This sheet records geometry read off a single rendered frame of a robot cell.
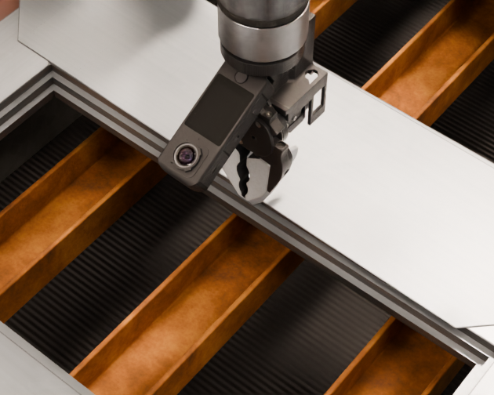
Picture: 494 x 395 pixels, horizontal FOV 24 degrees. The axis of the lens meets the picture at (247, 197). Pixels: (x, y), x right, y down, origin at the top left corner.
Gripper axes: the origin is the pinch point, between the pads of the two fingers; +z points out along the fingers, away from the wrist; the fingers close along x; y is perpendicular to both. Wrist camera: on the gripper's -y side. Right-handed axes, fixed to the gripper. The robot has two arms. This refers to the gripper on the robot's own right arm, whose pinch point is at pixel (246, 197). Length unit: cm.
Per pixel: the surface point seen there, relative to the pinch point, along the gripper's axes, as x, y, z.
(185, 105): 12.9, 5.8, 0.8
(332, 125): -0.6, 13.2, 0.8
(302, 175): -2.1, 6.1, 0.8
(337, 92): 1.7, 17.2, 0.8
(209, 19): 19.2, 17.1, 0.7
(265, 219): -1.8, 0.7, 2.7
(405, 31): 16, 57, 30
